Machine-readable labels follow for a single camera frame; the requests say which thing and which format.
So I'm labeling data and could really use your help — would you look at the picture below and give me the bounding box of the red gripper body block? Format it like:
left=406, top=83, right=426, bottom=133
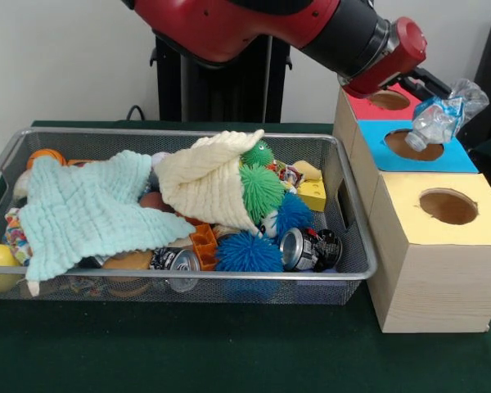
left=339, top=16, right=429, bottom=99

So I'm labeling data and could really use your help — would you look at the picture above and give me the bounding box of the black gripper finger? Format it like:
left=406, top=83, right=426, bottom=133
left=399, top=78, right=431, bottom=102
left=411, top=67, right=453, bottom=96

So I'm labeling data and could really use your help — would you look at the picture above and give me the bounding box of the bottle with blue label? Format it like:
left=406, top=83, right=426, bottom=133
left=404, top=78, right=490, bottom=151

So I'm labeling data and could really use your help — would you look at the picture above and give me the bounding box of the cream waffle cloth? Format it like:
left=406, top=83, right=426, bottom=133
left=153, top=129, right=266, bottom=234

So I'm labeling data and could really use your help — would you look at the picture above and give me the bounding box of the light blue waffle cloth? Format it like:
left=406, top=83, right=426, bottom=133
left=18, top=150, right=196, bottom=296

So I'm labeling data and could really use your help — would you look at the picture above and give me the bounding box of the wooden box with three holes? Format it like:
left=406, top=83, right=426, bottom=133
left=332, top=81, right=491, bottom=333

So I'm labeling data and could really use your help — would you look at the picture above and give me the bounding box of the yellow cheese toy block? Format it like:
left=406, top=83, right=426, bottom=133
left=297, top=179, right=327, bottom=213

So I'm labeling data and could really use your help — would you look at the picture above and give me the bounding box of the small green spiky ball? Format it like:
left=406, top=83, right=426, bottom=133
left=240, top=140, right=275, bottom=168

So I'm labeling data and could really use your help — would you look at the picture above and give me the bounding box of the blue spiky rubber ball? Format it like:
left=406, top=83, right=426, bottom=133
left=215, top=233, right=286, bottom=273
left=269, top=192, right=314, bottom=238

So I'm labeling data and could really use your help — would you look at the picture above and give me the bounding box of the large green spiky ball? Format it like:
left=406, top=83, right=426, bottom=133
left=239, top=165, right=286, bottom=225

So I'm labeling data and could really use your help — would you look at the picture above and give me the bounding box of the crushed black drink can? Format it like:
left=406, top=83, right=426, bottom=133
left=279, top=227, right=344, bottom=273

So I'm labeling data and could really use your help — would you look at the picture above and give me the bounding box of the orange toy basketball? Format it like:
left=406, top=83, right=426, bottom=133
left=26, top=148, right=66, bottom=171

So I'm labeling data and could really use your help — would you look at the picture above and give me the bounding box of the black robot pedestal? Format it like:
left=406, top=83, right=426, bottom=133
left=149, top=32, right=294, bottom=123

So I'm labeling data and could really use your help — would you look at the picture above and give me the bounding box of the grey wire mesh bin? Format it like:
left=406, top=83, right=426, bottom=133
left=0, top=127, right=377, bottom=306

